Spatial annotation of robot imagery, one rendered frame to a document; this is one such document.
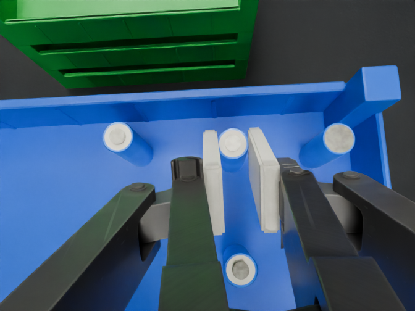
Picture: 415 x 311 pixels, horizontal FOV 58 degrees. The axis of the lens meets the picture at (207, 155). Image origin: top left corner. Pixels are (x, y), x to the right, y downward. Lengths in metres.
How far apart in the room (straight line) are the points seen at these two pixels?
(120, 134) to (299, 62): 0.48
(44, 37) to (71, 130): 0.23
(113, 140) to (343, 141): 0.13
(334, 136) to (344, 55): 0.47
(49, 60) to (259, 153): 0.45
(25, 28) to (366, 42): 0.51
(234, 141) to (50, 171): 0.15
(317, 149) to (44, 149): 0.19
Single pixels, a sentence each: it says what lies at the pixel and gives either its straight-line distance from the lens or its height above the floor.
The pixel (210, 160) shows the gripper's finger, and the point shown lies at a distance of 0.15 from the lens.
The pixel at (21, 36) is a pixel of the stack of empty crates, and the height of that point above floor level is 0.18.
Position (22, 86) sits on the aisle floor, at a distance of 0.71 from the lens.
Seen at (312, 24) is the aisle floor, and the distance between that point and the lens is 0.69.
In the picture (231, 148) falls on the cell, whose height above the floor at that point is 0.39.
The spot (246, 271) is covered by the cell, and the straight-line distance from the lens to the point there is 0.21.
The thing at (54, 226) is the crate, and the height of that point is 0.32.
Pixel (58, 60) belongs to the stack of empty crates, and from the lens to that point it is 0.57.
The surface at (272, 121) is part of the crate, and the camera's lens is 0.28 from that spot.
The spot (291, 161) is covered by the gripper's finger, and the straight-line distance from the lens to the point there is 0.18.
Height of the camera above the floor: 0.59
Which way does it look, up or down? 81 degrees down
